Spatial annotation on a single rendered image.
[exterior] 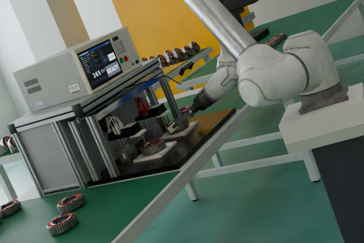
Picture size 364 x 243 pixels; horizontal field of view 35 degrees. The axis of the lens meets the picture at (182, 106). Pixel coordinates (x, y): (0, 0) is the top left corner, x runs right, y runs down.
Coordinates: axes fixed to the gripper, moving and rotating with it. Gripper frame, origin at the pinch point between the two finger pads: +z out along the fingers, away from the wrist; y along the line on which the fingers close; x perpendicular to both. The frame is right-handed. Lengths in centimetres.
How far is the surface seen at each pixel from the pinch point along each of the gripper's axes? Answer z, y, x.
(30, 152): 39, -45, 34
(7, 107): 598, 491, 233
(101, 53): -5.7, -15.9, 45.8
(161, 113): 1.4, -2.3, 8.6
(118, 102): 0.1, -22.4, 24.0
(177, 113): 8.0, 17.5, 4.1
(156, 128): 11.2, 0.7, 5.1
